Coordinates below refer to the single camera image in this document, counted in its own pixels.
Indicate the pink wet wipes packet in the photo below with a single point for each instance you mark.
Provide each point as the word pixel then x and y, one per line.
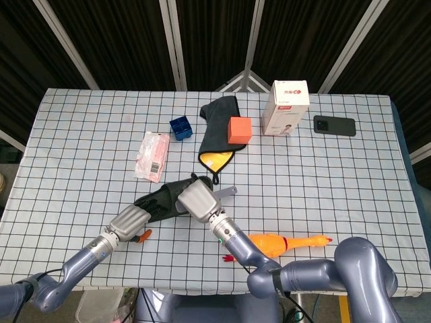
pixel 151 158

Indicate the blue compartment box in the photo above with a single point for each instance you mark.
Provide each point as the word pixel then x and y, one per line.
pixel 181 129

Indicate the yellow rubber chicken toy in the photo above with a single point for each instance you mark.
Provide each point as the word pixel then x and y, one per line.
pixel 269 244

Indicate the orange cube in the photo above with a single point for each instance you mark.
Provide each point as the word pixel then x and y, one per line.
pixel 239 131

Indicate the black smartphone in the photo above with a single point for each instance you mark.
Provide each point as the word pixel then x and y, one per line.
pixel 334 125

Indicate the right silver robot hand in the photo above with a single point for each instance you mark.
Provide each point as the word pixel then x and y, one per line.
pixel 198 202

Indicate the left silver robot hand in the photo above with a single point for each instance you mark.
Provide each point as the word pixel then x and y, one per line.
pixel 129 222

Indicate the white screen post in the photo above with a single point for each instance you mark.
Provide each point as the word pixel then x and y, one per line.
pixel 67 43
pixel 175 50
pixel 350 47
pixel 253 33

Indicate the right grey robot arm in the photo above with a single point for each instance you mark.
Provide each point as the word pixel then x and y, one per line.
pixel 242 245

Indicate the black rubber slipper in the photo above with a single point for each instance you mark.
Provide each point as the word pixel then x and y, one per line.
pixel 168 198

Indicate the grey and yellow cloth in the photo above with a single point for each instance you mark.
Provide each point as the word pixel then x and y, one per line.
pixel 215 134

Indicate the grey robot torso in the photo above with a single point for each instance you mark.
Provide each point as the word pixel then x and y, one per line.
pixel 202 309

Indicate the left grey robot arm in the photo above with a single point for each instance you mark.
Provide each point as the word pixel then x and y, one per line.
pixel 81 262

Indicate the white metal screen foot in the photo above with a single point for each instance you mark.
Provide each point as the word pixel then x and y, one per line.
pixel 244 80

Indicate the white desk lamp box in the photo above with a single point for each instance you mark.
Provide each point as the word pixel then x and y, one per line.
pixel 286 111

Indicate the checkered white tablecloth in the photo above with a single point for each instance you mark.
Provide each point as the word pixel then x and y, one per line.
pixel 303 185

